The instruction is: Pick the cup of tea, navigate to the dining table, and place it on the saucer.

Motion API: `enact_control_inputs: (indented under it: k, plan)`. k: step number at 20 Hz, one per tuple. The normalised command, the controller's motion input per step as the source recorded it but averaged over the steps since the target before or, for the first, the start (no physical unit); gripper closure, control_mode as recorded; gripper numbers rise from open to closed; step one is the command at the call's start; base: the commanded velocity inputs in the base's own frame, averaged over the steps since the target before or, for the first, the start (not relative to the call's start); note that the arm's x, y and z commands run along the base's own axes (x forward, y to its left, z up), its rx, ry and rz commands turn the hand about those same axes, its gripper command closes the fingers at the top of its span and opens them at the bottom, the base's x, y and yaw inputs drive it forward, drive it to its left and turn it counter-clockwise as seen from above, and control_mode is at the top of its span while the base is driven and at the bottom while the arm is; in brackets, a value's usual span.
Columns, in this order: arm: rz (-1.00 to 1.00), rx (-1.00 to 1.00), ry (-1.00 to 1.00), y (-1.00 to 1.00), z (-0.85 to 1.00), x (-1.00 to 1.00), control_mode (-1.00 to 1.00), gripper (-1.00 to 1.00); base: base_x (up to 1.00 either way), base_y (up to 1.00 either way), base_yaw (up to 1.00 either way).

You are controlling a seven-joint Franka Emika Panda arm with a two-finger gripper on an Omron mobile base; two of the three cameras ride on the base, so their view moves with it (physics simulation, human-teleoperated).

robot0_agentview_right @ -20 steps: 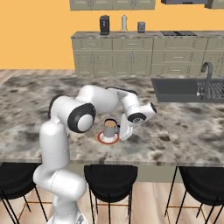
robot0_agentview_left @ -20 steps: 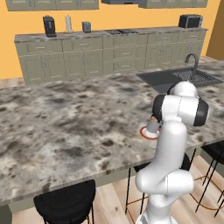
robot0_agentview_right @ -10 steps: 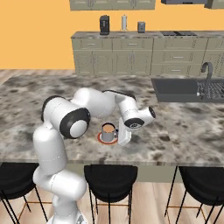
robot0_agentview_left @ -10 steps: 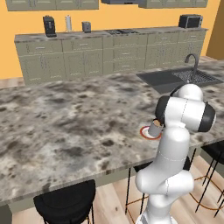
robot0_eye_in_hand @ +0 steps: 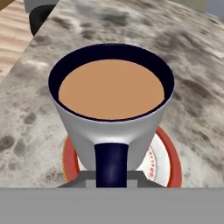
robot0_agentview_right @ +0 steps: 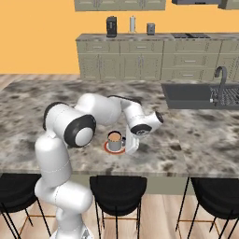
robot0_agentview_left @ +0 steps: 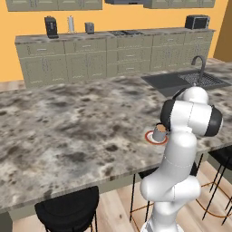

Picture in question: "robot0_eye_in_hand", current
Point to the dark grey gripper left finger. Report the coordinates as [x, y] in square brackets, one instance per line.
[83, 180]

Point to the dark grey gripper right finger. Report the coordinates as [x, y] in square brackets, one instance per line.
[140, 180]

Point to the white cup of tea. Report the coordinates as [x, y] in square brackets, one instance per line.
[110, 90]

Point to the red-rimmed white saucer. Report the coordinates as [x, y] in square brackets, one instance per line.
[172, 157]

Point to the black chair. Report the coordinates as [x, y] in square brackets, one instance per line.
[39, 17]

